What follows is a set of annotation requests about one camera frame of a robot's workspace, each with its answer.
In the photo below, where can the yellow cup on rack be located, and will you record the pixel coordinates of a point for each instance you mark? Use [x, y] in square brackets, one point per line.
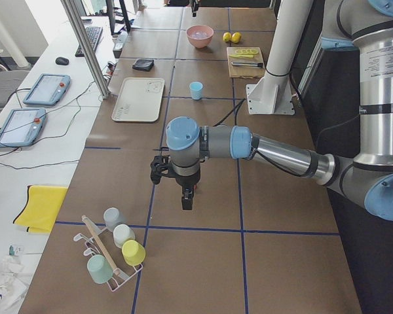
[133, 252]

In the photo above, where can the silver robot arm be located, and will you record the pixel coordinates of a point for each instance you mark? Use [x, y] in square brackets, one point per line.
[366, 179]
[194, 5]

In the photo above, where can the grey cup on rack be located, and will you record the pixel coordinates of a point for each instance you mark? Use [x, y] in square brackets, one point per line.
[112, 218]

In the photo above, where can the lower teach pendant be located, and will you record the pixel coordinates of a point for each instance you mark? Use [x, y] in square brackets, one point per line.
[22, 127]

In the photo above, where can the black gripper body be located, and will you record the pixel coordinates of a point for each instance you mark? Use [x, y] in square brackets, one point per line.
[187, 180]

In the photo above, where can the yellow lemon far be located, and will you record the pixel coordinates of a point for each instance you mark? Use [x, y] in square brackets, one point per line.
[227, 37]

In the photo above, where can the yellow lemon near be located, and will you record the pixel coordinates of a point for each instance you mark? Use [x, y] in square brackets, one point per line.
[236, 37]

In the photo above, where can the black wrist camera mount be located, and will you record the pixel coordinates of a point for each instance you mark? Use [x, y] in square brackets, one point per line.
[160, 167]

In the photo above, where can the black computer mouse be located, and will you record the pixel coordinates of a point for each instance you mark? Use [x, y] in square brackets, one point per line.
[61, 61]

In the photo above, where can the green cup on rack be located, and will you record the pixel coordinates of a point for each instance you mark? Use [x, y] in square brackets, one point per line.
[99, 269]

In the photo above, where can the pink bowl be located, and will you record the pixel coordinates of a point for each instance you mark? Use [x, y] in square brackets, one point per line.
[200, 43]

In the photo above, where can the wooden cutting board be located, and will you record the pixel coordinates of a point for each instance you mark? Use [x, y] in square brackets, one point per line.
[245, 72]

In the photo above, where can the teach pendant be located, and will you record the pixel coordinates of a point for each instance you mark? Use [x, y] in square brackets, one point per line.
[22, 127]
[48, 89]

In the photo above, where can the aluminium frame post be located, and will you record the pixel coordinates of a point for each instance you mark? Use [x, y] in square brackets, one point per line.
[89, 55]

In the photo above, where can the white cup rack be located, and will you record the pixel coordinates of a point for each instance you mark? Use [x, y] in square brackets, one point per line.
[94, 245]

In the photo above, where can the white cup on rack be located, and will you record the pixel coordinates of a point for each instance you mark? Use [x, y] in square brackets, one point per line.
[121, 234]

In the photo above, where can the upper teach pendant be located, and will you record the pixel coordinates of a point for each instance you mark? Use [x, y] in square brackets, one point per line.
[48, 89]

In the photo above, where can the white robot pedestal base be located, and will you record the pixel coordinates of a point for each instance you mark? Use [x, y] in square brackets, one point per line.
[272, 94]

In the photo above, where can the light blue cup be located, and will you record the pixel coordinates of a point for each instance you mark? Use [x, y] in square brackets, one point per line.
[196, 89]

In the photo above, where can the grey folded cloth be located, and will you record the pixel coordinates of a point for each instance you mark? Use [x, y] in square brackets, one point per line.
[143, 65]

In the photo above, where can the yellow lemon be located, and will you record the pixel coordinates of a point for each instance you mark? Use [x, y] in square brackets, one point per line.
[227, 37]
[236, 37]

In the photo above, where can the pile of ice cubes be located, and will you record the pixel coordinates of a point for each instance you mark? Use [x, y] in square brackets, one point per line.
[198, 34]

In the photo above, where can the yellow cloth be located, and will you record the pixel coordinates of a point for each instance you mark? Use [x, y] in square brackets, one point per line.
[41, 209]

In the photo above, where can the yellow plastic knife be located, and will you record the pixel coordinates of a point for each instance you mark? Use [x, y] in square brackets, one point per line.
[240, 56]

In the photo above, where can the steel knife sharpener rod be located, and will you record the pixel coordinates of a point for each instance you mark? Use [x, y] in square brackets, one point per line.
[247, 64]

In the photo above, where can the black keyboard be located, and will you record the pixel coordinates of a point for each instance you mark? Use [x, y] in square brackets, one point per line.
[94, 34]

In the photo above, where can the cream bear tray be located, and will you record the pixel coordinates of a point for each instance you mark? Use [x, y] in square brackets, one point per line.
[139, 100]

